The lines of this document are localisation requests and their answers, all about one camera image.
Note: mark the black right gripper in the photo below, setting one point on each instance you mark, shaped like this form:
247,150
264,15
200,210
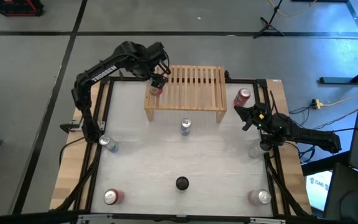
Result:
258,115

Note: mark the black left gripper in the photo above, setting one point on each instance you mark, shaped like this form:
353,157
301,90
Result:
159,80

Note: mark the blue silver energy drink can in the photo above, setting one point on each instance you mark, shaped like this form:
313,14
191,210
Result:
185,127
108,143

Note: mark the white Celsius tropical can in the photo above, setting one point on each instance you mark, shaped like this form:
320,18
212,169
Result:
182,183

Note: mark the red blue soda can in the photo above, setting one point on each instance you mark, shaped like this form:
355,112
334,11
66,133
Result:
113,196

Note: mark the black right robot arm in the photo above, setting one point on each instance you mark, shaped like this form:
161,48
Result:
306,133

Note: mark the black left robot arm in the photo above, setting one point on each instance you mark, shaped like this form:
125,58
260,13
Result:
104,74

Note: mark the slatted wooden shelf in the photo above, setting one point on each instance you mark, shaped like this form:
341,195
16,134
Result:
191,93

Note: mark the pink silver beverage can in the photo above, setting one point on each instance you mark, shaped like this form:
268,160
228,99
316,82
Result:
259,197

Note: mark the clear transparent container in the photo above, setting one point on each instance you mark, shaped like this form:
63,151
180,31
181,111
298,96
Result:
255,149

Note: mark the yellow power strip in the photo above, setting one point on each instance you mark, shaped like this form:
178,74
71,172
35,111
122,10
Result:
316,104

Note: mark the white glossy table board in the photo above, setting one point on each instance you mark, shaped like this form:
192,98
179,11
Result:
166,161

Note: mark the black tripod stand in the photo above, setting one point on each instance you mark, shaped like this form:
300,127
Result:
267,26

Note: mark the white printed sign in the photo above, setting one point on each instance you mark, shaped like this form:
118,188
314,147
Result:
319,189

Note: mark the black chair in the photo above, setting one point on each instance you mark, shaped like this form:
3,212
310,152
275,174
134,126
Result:
353,199

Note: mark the black red crate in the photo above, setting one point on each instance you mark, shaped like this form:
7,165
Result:
17,7

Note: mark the black table frame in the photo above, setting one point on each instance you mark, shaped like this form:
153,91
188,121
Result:
96,161

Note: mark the silver aluminium rail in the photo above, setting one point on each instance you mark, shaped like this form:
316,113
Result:
95,219

